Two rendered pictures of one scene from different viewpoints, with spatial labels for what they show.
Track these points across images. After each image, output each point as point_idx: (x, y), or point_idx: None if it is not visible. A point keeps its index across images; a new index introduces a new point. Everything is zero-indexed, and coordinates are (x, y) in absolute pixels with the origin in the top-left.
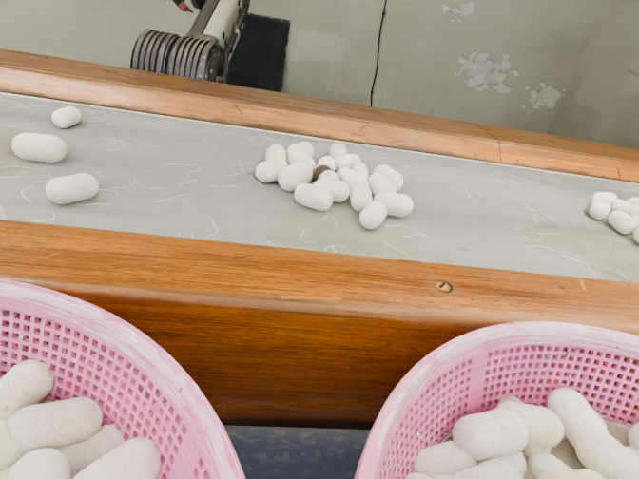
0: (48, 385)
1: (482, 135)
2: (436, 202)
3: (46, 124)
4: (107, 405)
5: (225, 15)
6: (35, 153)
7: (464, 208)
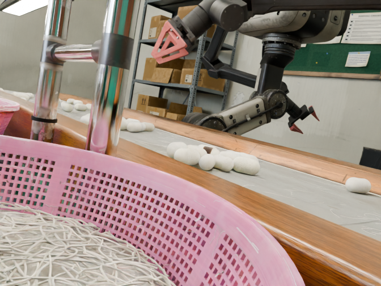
0: None
1: (256, 142)
2: (135, 135)
3: None
4: None
5: (238, 108)
6: (63, 107)
7: (140, 137)
